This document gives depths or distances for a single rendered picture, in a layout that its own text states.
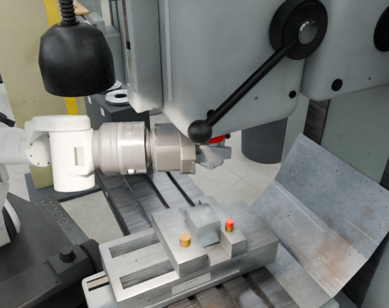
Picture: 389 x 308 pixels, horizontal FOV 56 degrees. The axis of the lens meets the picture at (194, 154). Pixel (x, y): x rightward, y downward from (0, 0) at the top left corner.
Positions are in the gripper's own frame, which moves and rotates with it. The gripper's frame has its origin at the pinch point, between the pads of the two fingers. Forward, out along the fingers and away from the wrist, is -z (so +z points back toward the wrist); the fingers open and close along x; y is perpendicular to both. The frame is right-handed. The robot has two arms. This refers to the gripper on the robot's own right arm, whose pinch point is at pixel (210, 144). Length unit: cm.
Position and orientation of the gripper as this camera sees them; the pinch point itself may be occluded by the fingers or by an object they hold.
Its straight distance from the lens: 62.4
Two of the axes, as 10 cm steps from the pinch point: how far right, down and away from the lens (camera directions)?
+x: -1.0, -5.5, 8.3
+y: -0.1, 8.4, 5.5
